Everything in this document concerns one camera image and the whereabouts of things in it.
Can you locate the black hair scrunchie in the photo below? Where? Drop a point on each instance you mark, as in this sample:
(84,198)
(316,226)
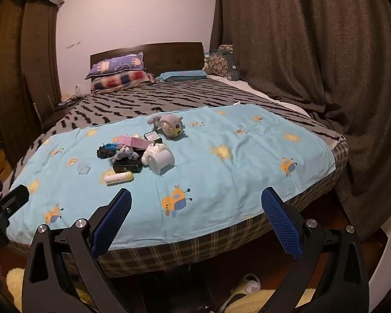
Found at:
(102,151)

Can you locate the grey plush toy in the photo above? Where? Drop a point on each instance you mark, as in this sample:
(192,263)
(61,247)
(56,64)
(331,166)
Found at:
(172,127)

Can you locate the dark blue cloth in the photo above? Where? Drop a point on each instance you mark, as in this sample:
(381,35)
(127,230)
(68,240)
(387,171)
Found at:
(233,65)

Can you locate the dark grey curtain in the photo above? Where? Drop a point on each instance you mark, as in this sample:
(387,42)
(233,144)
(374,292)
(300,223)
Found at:
(296,39)

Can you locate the brown wooden wardrobe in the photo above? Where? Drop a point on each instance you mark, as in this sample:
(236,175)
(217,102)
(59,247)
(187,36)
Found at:
(26,55)

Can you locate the light blue printed sheet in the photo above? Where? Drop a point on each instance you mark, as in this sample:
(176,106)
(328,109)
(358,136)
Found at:
(215,182)

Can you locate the dark box with white label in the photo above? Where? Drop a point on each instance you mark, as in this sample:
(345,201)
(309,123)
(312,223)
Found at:
(151,136)

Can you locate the purple printed pillow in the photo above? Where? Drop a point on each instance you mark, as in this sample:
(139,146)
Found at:
(117,64)

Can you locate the red blue plaid pillow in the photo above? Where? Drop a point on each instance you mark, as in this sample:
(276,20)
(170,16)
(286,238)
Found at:
(120,80)

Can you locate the brown circle-patterned cushion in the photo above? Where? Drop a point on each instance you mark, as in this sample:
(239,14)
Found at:
(216,65)

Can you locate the clear tape roll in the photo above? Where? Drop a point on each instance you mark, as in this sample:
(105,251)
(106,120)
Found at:
(84,168)

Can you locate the white bed sheet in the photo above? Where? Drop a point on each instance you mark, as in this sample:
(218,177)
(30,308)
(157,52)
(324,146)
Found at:
(254,89)

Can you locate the dark wooden headboard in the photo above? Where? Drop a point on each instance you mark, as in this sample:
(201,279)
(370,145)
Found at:
(179,55)

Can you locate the black box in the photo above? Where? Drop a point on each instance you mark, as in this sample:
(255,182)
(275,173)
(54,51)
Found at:
(127,166)

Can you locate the bluish tissue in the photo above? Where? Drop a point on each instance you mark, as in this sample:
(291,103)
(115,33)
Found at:
(123,153)

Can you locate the pink box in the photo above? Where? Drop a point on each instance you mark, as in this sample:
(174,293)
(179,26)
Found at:
(133,142)

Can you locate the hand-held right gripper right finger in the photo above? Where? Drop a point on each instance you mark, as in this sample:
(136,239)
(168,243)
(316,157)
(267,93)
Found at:
(282,225)

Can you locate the blue snack packet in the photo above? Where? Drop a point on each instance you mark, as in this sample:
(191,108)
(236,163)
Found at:
(112,145)

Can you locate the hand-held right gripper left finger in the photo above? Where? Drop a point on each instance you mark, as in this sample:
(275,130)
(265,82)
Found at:
(112,221)

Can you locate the dark nightstand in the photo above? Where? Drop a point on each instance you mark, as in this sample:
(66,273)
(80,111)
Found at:
(57,114)

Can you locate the plaid mattress cover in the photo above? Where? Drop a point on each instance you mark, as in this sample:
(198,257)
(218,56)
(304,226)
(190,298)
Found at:
(215,244)

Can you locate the white pink slipper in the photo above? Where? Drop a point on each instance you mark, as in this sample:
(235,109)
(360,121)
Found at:
(249,283)

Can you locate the grey black striped blanket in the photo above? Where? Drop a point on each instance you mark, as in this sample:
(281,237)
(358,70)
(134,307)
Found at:
(169,99)

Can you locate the teal flat pillow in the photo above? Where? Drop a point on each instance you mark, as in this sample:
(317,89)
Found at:
(182,75)

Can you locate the cream yellow bottle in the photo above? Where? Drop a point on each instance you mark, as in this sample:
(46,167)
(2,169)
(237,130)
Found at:
(119,178)

